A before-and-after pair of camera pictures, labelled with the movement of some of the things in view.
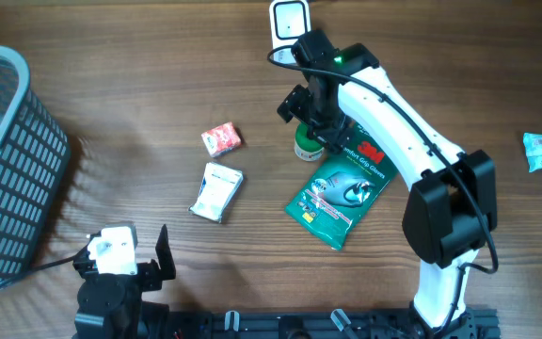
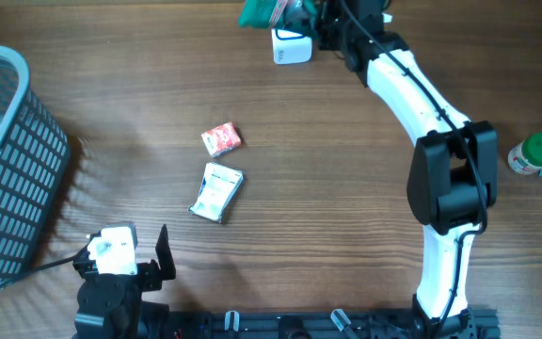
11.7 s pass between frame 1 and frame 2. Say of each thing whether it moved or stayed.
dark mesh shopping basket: stayed
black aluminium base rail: stayed
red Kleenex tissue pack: stayed
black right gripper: moved
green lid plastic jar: moved
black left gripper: stayed
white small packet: stayed
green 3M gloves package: moved
